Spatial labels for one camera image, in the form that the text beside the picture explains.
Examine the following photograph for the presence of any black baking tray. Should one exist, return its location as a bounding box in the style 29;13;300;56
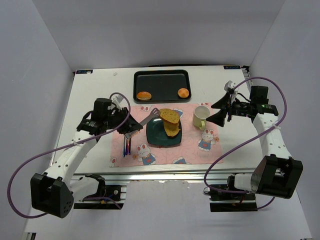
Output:
133;69;192;104

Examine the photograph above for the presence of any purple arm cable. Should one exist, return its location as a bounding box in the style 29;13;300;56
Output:
203;76;289;210
6;92;131;220

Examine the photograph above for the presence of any dark teal square plate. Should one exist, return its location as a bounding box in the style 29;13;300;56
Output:
146;117;182;148

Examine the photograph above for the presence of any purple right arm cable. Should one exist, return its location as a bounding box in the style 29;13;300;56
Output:
203;76;289;210

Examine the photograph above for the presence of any seeded bread slice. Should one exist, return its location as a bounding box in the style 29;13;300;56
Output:
163;121;180;137
159;108;180;124

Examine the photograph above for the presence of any green and white mug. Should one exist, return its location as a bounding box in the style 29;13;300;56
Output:
192;105;210;131

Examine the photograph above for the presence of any plain golden round bun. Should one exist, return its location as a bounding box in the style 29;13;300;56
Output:
177;88;190;99

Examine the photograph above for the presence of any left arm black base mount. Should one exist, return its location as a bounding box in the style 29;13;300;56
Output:
73;174;127;210

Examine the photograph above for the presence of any iridescent purple spoon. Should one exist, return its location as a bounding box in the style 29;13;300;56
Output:
122;138;127;158

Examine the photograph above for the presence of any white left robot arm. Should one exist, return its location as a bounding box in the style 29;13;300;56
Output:
30;93;143;218

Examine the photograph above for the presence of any sesame round bun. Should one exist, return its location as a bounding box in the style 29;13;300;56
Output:
136;91;152;101

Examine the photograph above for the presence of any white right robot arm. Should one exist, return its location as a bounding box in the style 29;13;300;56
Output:
206;81;303;199

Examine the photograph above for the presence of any iridescent purple knife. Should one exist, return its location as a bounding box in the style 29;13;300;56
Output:
127;138;132;155

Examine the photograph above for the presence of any aluminium front table rail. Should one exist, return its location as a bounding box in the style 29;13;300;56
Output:
44;167;256;186

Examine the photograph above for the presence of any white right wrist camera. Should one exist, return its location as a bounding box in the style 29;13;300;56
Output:
224;80;236;92

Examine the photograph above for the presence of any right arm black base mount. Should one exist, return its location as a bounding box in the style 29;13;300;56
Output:
203;173;258;213

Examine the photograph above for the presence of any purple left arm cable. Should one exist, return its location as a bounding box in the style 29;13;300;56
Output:
6;92;131;220

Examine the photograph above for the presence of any pink bunny placemat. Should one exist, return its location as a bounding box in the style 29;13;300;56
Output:
109;103;222;168

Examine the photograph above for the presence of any iridescent fork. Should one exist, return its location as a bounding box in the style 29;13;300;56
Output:
125;139;129;155

